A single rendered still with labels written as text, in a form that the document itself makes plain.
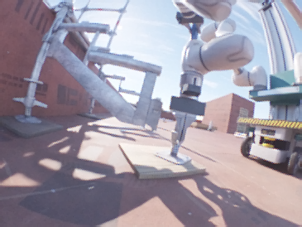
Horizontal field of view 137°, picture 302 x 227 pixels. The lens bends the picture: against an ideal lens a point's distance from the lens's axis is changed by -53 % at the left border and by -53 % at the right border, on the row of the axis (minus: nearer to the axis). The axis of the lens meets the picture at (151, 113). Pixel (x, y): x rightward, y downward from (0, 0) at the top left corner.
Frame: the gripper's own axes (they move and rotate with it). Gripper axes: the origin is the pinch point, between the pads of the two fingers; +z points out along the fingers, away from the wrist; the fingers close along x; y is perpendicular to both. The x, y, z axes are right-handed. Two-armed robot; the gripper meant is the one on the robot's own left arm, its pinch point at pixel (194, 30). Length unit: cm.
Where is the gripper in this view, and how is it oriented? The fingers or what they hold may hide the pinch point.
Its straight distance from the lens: 75.1
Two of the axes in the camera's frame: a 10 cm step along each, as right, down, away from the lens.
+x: 8.6, 1.8, -4.8
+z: 4.7, 1.1, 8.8
